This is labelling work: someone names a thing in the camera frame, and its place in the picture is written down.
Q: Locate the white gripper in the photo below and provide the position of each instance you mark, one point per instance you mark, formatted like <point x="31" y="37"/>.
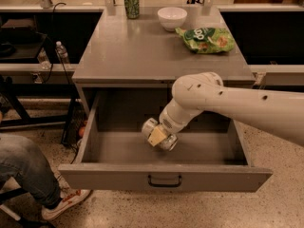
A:
<point x="166" y="123"/>

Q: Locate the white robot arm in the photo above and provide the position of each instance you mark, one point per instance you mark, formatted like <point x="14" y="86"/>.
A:
<point x="276" y="112"/>

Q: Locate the white ceramic bowl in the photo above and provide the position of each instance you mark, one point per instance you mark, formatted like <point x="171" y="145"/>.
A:
<point x="172" y="17"/>

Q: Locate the grey metal drawer cabinet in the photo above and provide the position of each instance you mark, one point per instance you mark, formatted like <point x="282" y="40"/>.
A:
<point x="138" y="51"/>

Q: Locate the person leg in jeans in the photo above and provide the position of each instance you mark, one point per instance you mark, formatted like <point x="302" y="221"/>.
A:
<point x="22" y="159"/>

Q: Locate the clear plastic water bottle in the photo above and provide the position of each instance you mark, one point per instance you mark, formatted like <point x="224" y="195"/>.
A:
<point x="62" y="53"/>

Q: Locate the open grey top drawer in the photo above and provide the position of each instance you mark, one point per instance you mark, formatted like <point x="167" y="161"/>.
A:
<point x="114" y="155"/>

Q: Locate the silver 7up can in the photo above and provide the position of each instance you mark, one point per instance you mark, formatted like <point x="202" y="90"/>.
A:
<point x="168" y="144"/>

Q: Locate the green chip bag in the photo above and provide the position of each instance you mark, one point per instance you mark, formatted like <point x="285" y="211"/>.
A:
<point x="207" y="40"/>

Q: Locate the black drawer handle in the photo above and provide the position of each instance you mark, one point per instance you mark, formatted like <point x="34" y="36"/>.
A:
<point x="162" y="182"/>

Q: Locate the green upright soda can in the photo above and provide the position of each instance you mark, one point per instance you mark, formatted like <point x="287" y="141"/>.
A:
<point x="132" y="8"/>

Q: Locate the white and red sneaker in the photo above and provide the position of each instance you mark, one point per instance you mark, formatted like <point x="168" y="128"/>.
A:
<point x="67" y="201"/>

